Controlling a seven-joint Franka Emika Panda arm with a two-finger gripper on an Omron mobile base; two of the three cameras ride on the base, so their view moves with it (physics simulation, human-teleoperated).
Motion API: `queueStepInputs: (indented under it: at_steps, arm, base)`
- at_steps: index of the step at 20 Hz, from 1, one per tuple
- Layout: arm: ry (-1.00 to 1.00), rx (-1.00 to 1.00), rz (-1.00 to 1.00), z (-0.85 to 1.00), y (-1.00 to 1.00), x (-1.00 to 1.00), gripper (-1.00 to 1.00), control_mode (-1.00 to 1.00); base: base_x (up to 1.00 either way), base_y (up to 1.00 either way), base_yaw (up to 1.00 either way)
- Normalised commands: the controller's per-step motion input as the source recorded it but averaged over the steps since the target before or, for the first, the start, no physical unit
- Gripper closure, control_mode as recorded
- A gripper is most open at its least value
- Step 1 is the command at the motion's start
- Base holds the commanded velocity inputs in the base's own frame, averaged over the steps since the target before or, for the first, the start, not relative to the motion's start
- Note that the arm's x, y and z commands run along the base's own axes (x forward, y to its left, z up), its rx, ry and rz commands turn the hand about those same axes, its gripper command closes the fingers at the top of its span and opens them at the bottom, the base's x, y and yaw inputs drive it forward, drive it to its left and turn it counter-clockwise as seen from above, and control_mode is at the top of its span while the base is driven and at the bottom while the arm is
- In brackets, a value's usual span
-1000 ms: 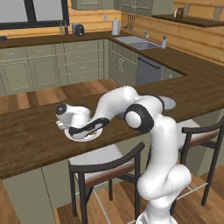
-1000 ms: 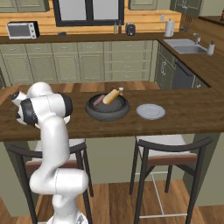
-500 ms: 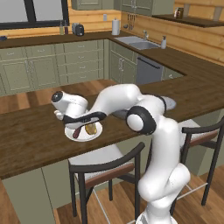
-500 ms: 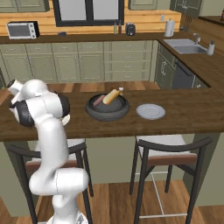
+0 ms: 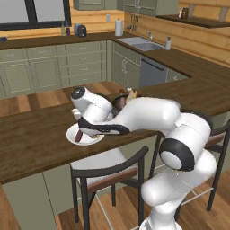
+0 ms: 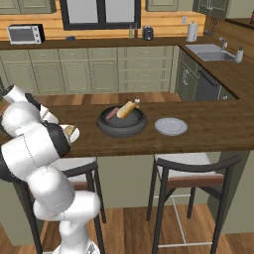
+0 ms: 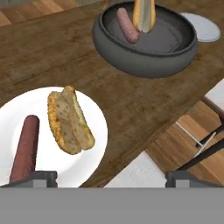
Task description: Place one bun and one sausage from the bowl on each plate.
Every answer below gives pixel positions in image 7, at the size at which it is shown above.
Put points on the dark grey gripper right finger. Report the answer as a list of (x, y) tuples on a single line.
[(178, 178)]

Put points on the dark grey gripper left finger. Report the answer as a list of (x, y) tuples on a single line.
[(43, 178)]

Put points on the white round plate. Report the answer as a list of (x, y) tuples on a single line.
[(52, 163), (204, 27)]

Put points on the dark red sausage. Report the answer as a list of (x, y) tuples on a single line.
[(25, 148)]

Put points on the brown hot dog bun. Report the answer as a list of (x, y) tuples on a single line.
[(69, 122)]

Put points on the dark grey bowl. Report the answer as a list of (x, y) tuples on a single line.
[(151, 55)]

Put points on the pink sausage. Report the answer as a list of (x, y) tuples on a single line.
[(127, 25)]

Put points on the golden hot dog bun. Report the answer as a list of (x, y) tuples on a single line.
[(144, 14)]

